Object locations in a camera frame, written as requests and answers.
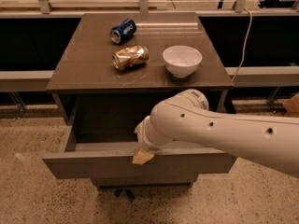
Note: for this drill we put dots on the grey top drawer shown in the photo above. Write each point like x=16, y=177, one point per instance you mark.
x=107, y=158

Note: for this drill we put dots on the blue soda can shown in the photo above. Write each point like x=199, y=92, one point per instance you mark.
x=123, y=31

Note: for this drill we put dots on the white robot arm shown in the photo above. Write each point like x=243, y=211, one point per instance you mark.
x=270, y=141

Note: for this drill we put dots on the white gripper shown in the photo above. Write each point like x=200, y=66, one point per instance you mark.
x=144, y=139

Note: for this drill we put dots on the crushed gold can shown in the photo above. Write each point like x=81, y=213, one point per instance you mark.
x=129, y=57

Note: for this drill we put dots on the grey drawer cabinet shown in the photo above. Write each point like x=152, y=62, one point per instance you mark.
x=91, y=92

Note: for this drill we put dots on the white bowl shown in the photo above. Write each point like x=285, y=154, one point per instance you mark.
x=181, y=61

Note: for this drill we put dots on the cardboard box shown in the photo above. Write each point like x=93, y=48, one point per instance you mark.
x=292, y=106

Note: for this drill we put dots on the metal railing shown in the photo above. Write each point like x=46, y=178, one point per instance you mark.
x=143, y=0

